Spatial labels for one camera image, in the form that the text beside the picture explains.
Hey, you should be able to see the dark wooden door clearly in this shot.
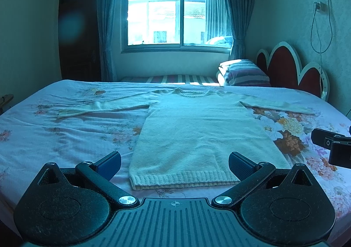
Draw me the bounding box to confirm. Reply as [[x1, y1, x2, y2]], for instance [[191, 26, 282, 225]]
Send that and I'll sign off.
[[58, 0, 101, 81]]

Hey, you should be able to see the striped folded pillow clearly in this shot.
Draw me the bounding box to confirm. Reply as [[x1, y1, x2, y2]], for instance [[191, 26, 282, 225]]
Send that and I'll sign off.
[[217, 59, 271, 87]]

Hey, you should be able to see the white hanging charger cable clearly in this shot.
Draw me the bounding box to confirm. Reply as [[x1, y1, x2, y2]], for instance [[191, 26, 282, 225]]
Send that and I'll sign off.
[[310, 0, 335, 92]]

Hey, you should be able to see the floral light bed sheet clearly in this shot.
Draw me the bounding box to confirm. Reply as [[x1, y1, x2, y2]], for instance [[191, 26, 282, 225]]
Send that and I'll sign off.
[[1, 80, 350, 246]]

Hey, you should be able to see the red white scalloped headboard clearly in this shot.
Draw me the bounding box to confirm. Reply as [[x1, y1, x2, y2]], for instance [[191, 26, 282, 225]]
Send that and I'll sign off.
[[255, 42, 330, 101]]

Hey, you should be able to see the left blue curtain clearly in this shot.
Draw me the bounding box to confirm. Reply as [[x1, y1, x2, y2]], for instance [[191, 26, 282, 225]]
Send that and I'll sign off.
[[96, 0, 117, 82]]

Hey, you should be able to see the window with grey frame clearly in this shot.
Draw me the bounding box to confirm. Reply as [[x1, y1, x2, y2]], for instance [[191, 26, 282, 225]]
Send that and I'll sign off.
[[123, 0, 233, 51]]

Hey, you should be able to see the wall socket with plug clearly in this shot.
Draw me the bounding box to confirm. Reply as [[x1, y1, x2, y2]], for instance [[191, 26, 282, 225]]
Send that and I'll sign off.
[[313, 1, 328, 13]]

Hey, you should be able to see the cream knitted sweater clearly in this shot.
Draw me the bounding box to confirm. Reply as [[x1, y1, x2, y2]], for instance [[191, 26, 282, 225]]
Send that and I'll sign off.
[[58, 88, 310, 191]]

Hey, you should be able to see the striped mattress by window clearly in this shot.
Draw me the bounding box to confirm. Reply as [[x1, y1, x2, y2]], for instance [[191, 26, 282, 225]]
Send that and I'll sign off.
[[121, 74, 220, 86]]

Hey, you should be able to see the dark object at left edge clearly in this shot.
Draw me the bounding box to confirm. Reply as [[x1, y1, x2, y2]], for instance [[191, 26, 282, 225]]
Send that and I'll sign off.
[[0, 94, 14, 114]]

